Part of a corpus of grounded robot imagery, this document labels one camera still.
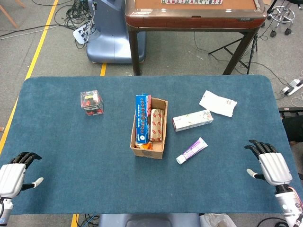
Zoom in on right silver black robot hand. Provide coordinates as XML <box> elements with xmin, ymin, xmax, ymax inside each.
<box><xmin>244</xmin><ymin>139</ymin><xmax>293</xmax><ymax>188</ymax></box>

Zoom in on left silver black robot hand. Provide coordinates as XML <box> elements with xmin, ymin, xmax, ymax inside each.
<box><xmin>0</xmin><ymin>152</ymin><xmax>44</xmax><ymax>198</ymax></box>

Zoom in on purple and white tube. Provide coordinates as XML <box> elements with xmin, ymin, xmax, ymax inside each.
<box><xmin>176</xmin><ymin>137</ymin><xmax>209</xmax><ymax>165</ymax></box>

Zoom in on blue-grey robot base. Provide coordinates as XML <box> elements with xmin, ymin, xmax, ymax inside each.
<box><xmin>86</xmin><ymin>0</ymin><xmax>147</xmax><ymax>64</ymax></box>

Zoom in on white floral toothpaste box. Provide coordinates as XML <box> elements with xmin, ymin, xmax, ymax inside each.
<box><xmin>172</xmin><ymin>109</ymin><xmax>214</xmax><ymax>132</ymax></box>

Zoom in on clear cube with red items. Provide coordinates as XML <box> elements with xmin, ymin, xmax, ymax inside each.
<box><xmin>80</xmin><ymin>89</ymin><xmax>105</xmax><ymax>117</ymax></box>

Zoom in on brown cardboard box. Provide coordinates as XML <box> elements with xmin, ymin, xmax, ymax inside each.
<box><xmin>129</xmin><ymin>96</ymin><xmax>169</xmax><ymax>160</ymax></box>

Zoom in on blue cookie box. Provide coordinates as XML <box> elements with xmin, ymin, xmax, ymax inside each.
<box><xmin>135</xmin><ymin>94</ymin><xmax>152</xmax><ymax>145</ymax></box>

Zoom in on black equipment case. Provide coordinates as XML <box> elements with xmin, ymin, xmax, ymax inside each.
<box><xmin>278</xmin><ymin>107</ymin><xmax>303</xmax><ymax>143</ymax></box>

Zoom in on crumpled clear plastic bag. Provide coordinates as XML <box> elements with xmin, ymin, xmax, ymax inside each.
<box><xmin>200</xmin><ymin>213</ymin><xmax>234</xmax><ymax>227</ymax></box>

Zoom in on white power strip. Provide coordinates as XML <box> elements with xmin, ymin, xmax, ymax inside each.
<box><xmin>281</xmin><ymin>79</ymin><xmax>303</xmax><ymax>96</ymax></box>
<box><xmin>72</xmin><ymin>24</ymin><xmax>89</xmax><ymax>45</ymax></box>

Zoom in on white tissue pack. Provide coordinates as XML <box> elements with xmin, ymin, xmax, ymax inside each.
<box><xmin>198</xmin><ymin>90</ymin><xmax>238</xmax><ymax>118</ymax></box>

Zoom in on brown red-print snack pack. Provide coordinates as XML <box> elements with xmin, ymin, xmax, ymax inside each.
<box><xmin>150</xmin><ymin>108</ymin><xmax>166</xmax><ymax>143</ymax></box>

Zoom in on orange snack packet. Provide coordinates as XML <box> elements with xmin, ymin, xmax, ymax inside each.
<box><xmin>136</xmin><ymin>141</ymin><xmax>152</xmax><ymax>150</ymax></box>

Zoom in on grey robot torso base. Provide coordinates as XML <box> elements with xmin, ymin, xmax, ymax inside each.
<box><xmin>98</xmin><ymin>213</ymin><xmax>201</xmax><ymax>227</ymax></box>

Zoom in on chrome wheeled stool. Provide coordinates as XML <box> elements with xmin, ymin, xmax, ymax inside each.
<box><xmin>267</xmin><ymin>4</ymin><xmax>296</xmax><ymax>38</ymax></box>

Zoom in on white chair wooden legs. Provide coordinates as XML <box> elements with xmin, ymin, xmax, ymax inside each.
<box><xmin>0</xmin><ymin>0</ymin><xmax>27</xmax><ymax>29</ymax></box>

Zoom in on brown mahjong table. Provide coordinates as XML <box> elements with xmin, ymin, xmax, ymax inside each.
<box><xmin>124</xmin><ymin>0</ymin><xmax>267</xmax><ymax>76</ymax></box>

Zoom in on mahjong tile row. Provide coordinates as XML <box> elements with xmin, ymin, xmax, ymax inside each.
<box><xmin>161</xmin><ymin>0</ymin><xmax>223</xmax><ymax>5</ymax></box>

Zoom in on black floor cable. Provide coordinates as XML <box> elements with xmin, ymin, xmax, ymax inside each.
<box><xmin>0</xmin><ymin>23</ymin><xmax>60</xmax><ymax>38</ymax></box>

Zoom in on black cable tangle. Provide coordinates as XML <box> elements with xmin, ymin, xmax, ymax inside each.
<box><xmin>53</xmin><ymin>0</ymin><xmax>96</xmax><ymax>49</ymax></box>

